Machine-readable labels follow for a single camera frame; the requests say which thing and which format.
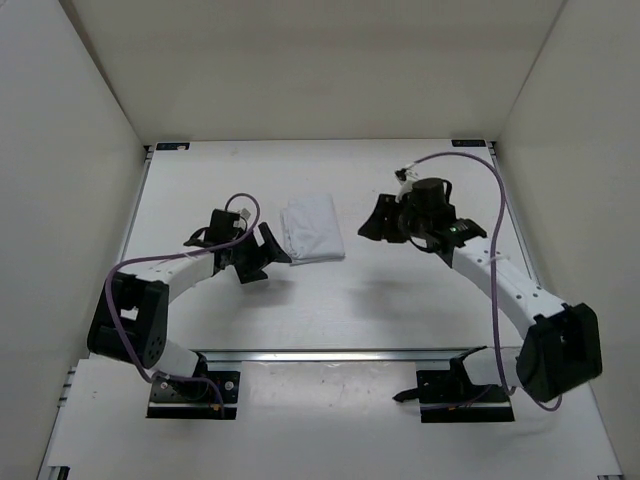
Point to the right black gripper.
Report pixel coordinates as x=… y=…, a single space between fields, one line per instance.
x=379 y=226

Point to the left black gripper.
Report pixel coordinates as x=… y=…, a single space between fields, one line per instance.
x=272 y=251

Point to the white skirt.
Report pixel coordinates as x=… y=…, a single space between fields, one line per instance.
x=311 y=231

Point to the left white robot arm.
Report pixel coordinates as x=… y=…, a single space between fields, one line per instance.
x=130 y=323

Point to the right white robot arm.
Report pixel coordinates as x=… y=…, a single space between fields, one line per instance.
x=561 y=342

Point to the right blue corner label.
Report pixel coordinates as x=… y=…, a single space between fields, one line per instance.
x=468 y=143

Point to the blue corner label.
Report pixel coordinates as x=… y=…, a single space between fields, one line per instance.
x=468 y=143
x=172 y=146

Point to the left blue corner label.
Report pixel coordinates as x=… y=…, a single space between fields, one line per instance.
x=172 y=146

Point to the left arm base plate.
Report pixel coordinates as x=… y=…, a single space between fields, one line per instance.
x=169 y=399

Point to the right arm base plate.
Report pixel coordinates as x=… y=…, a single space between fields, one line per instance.
x=444 y=398

